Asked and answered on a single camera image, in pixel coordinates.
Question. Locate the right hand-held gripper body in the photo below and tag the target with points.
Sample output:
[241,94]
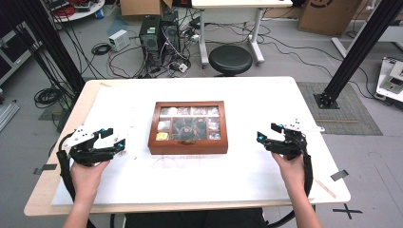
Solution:
[293,145]

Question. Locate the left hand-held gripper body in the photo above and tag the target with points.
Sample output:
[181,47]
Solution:
[85,153]

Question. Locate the clear glass cup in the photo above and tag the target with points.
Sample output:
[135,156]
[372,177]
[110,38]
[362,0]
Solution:
[164,164]

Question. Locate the wooden box with glass lid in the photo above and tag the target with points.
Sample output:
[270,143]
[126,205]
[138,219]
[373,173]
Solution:
[188,147]

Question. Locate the person's left hand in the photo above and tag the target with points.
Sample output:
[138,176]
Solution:
[85,180]

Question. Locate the person's right hand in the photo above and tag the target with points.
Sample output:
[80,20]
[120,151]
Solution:
[293,174]

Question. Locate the black tape strip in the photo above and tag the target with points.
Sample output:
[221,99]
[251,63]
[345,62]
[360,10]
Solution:
[339,175]
[46,167]

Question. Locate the yellow tea packet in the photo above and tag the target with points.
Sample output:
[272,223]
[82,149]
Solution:
[162,136]

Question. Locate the long wooden stick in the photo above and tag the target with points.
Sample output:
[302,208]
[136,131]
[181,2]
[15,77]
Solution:
[335,120]

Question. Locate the group of foil tea packets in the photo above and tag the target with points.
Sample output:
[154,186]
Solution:
[164,125]

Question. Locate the short wooden stick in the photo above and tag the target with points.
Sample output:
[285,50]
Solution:
[324,188]

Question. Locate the grey floor mat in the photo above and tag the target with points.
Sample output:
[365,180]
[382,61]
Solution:
[355,104]

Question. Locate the black round stool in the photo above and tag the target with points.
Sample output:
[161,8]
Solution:
[230,60]

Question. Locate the black tape cross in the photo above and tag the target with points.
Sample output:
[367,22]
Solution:
[347,211]

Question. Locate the small white device box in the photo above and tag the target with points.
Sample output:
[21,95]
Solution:
[118,40]

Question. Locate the white power adapter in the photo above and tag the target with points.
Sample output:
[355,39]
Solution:
[183,67]

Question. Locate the black computer tower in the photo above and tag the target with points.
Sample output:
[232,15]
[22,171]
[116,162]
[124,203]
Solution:
[149,41]

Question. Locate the person's dark clothing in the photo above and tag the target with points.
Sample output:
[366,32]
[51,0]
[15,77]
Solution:
[193,220]

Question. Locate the white machine with grey panel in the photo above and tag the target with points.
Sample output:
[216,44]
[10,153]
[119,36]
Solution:
[391,82]

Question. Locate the dark open computer tower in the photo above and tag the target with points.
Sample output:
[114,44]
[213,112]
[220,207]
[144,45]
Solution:
[171,31]

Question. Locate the round white table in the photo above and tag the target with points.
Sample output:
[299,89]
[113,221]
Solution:
[92,11]

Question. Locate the large cardboard box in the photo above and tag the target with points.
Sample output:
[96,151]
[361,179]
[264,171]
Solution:
[329,15]

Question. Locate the grey metal rack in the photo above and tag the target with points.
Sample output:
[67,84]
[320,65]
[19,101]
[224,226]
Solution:
[12,50]

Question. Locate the white desk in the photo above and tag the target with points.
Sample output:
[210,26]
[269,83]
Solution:
[240,3]

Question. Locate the small cardboard box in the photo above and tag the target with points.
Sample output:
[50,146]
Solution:
[139,7]

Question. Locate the black metal frame post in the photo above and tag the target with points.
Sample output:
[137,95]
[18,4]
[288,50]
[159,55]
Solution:
[60,53]
[355,53]

